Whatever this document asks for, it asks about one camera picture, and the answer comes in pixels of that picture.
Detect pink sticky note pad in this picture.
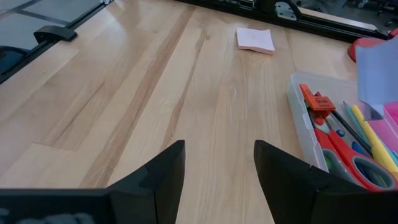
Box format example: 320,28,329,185
235,27,276,56

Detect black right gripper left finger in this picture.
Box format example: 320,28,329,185
0,140,186,224

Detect teal pen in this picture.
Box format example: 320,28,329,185
343,101,371,147

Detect yellow highlighter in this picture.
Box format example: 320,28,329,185
350,104,398,175

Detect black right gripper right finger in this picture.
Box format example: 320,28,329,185
254,140,398,224

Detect black table edge clamp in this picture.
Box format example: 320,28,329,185
33,25,78,44

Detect pink and clear pencil case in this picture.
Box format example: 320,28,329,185
285,70,398,192

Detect red handled scissors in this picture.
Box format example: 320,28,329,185
306,108,398,191

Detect blue sticky note pad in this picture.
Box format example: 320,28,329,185
355,37,398,121

